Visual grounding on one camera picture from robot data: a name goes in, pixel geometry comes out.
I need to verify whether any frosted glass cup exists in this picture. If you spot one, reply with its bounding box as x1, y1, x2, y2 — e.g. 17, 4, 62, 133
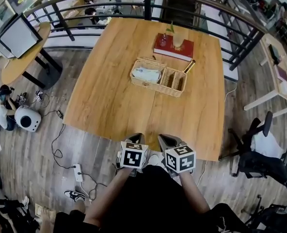
173, 32, 184, 49

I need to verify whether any person's right forearm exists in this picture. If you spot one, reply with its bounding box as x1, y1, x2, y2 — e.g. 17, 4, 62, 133
178, 170, 211, 215

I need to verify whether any black office chair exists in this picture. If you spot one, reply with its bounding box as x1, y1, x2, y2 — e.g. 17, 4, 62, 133
228, 110, 287, 190
242, 194, 287, 233

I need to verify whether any black flat device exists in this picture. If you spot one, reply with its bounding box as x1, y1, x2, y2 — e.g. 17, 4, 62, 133
268, 44, 281, 65

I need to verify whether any person's sneaker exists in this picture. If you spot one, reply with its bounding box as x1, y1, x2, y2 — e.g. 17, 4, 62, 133
64, 190, 86, 203
147, 154, 166, 167

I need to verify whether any soft tissue pack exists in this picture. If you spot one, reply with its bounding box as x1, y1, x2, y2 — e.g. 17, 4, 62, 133
131, 66, 163, 84

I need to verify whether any white round device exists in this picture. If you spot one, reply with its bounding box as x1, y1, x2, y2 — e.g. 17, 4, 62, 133
14, 105, 42, 133

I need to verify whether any white power cable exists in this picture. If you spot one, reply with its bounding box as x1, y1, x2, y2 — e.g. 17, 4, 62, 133
79, 181, 93, 202

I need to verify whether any red hardcover book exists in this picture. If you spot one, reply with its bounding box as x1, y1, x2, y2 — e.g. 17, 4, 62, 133
153, 33, 194, 62

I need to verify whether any gold tube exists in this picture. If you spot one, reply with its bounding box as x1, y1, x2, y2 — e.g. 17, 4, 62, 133
183, 59, 197, 74

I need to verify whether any white-legged wooden desk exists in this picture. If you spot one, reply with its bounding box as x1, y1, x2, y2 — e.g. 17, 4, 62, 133
244, 33, 287, 117

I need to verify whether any round wooden side table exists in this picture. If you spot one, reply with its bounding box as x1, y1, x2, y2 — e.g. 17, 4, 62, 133
0, 22, 63, 89

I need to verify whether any person's left forearm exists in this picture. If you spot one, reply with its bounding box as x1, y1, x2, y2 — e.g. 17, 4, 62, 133
84, 167, 134, 228

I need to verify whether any black cable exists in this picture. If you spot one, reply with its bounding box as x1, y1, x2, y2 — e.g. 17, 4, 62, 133
42, 110, 76, 169
78, 172, 108, 201

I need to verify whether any white cloth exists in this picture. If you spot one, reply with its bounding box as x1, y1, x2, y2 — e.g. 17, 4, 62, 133
251, 131, 284, 159

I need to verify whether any green leaf sprig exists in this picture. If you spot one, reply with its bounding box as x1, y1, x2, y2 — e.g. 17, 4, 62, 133
166, 20, 175, 35

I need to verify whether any purple book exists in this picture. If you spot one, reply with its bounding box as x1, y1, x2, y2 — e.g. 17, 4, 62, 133
275, 64, 287, 82

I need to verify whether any person's left leg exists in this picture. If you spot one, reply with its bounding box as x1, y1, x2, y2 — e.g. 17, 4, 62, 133
72, 198, 87, 215

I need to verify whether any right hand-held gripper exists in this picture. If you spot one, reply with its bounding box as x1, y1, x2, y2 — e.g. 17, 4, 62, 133
158, 134, 197, 179

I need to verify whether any white display monitor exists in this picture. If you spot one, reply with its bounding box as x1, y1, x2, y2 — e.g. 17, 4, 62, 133
0, 13, 44, 59

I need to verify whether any white power strip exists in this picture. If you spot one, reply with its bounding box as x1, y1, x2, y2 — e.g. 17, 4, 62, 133
73, 164, 84, 182

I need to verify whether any person's black clothing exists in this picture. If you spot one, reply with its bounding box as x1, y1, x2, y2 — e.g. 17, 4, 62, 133
53, 165, 251, 233

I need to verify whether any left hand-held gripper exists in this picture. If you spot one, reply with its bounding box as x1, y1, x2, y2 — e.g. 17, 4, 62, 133
116, 133, 150, 178

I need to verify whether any wicker basket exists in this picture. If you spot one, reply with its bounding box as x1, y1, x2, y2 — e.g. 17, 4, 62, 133
129, 56, 188, 98

